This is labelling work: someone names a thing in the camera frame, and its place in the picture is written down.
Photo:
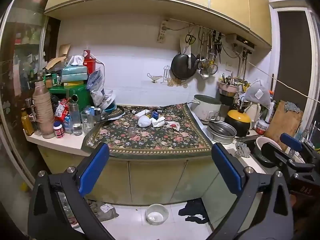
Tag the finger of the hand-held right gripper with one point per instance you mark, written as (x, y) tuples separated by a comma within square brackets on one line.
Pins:
[(276, 155), (291, 142)]

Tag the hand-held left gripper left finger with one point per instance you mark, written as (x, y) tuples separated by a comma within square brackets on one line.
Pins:
[(95, 170)]

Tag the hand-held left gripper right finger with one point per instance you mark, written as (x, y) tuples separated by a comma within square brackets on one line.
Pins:
[(225, 171)]

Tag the red white wrapper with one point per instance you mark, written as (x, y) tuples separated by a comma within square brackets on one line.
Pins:
[(173, 125)]

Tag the small cardboard box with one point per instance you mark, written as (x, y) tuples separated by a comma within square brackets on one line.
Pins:
[(141, 113)]

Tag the white round bin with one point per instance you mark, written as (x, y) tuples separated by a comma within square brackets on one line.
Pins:
[(157, 216)]

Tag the white tissue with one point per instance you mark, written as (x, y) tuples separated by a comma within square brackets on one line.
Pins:
[(158, 122)]

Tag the white bowl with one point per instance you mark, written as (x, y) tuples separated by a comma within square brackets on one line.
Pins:
[(263, 142)]

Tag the wooden cutting board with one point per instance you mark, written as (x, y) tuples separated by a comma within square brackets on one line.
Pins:
[(282, 125)]

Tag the grey rag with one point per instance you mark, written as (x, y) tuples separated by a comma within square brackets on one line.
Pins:
[(243, 149)]

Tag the red lidded jar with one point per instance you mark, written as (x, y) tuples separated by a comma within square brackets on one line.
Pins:
[(262, 128)]

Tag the steel steamer pot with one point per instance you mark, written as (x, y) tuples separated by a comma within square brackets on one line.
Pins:
[(221, 132)]

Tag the grey plastic bag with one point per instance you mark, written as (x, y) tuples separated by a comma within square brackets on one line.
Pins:
[(105, 211)]

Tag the white jug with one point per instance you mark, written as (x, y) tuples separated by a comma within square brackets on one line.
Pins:
[(255, 115)]

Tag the clear glass cup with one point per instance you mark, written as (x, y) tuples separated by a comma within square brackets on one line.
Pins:
[(87, 122)]

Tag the dark cloth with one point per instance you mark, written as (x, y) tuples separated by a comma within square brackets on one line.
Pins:
[(193, 210)]

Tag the yellow black kettle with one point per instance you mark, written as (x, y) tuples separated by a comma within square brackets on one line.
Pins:
[(237, 122)]

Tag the small clear glass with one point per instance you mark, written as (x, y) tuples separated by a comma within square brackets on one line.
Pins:
[(131, 131)]

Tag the white pill bottle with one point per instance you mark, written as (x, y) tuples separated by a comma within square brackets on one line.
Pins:
[(58, 131)]

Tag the clear water bottle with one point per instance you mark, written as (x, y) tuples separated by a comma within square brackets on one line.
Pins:
[(75, 120)]

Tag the steel mug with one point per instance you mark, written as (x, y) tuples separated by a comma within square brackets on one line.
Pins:
[(97, 115)]

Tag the grey cloth bag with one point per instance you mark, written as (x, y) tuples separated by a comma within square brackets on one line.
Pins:
[(257, 93)]

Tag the blue bowl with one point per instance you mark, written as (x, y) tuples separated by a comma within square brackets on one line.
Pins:
[(110, 108)]

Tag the white rice cooker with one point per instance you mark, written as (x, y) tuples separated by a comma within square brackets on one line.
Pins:
[(207, 110)]

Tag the floral tablecloth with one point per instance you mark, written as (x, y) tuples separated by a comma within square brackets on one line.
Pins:
[(155, 140)]

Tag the red white packet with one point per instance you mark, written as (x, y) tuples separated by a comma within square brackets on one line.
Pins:
[(61, 110)]

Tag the stack of brown paper cups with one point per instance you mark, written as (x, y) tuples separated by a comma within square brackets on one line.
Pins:
[(43, 112)]

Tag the small blue carton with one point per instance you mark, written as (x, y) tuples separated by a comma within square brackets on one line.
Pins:
[(155, 115)]

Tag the green box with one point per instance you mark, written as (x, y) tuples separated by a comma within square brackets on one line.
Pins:
[(75, 91)]

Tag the yellow oil bottle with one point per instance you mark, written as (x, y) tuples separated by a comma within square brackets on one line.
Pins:
[(27, 123)]

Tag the pink utensil holder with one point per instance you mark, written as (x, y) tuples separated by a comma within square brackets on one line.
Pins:
[(227, 88)]

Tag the blue white plastic bag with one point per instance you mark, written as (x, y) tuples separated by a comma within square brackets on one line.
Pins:
[(96, 85)]

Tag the dark window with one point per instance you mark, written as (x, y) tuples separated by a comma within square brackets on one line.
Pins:
[(292, 55)]

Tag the small dark bottle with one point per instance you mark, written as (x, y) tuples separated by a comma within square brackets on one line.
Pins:
[(159, 109)]

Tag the steel ladle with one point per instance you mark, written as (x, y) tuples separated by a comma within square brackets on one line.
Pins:
[(204, 74)]

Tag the teal tissue box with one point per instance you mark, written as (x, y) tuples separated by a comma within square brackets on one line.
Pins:
[(75, 70)]

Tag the amber glass cup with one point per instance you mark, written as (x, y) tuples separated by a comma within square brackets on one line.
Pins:
[(170, 81), (178, 81)]

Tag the red box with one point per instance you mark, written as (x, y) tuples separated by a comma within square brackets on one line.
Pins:
[(90, 65)]

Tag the steel gravy boat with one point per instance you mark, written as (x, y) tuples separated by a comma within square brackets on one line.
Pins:
[(153, 78)]

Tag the black wok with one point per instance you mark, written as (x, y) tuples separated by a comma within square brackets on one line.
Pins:
[(181, 66)]

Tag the brown paper bag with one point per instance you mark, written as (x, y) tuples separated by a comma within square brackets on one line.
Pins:
[(56, 61)]

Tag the kitchen cleaver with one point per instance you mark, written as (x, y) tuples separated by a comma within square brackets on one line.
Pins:
[(190, 60)]

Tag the glass sliding door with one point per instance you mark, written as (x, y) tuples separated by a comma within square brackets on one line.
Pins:
[(22, 62)]

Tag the kitchen scissors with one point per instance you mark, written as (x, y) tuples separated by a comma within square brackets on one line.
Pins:
[(190, 39)]

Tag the beige power strip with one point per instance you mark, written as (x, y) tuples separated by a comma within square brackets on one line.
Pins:
[(162, 31)]

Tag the yellow upper cabinet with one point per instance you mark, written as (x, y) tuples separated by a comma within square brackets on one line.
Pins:
[(150, 2)]

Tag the wall socket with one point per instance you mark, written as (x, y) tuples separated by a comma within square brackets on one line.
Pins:
[(228, 66)]

